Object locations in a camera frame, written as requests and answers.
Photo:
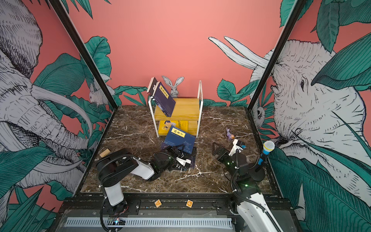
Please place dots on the right black frame post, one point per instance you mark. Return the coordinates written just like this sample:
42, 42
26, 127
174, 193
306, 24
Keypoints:
293, 17

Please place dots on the white slotted cable duct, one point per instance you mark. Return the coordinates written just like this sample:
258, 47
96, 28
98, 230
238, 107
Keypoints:
151, 222

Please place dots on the orange sticker tag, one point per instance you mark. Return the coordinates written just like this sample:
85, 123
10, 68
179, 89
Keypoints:
189, 203
158, 203

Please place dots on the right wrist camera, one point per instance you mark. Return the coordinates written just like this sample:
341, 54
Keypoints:
238, 145

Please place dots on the right orange sticker tag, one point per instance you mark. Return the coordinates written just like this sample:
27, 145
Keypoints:
189, 203

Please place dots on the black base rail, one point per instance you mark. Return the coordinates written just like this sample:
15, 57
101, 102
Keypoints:
219, 202

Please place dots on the left black frame post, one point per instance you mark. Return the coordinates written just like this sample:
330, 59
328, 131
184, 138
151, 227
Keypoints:
76, 38

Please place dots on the left orange sticker tag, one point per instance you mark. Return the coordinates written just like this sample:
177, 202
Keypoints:
158, 203

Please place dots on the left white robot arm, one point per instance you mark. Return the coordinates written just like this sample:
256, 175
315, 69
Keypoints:
113, 168

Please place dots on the dark purple bottom book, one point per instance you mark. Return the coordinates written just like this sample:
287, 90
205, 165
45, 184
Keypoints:
192, 158

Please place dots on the black frame post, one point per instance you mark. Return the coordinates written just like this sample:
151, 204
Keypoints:
293, 17
76, 38

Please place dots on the yellow cartoon cover book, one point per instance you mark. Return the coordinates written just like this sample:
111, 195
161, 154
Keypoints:
164, 126

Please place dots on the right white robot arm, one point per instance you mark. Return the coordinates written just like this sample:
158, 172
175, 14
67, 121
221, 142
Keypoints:
248, 201

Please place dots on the blue microphone on stand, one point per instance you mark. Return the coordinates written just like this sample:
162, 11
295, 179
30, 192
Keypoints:
256, 171

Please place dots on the small wooden block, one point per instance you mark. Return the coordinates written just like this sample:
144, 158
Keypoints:
104, 153

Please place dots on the blue book yellow label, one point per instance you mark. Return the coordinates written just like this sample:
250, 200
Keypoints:
180, 139

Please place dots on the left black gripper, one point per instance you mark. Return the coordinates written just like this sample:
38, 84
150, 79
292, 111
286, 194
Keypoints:
174, 151

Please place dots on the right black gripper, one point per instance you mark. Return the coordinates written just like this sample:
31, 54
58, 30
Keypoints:
222, 151

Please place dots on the purple book yellow label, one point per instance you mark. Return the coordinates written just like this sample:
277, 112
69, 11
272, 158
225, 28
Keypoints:
163, 99

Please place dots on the white wooden two-tier shelf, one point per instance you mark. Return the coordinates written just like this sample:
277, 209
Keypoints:
186, 109

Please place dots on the small purple toy figure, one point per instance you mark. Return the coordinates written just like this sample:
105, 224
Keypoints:
229, 135

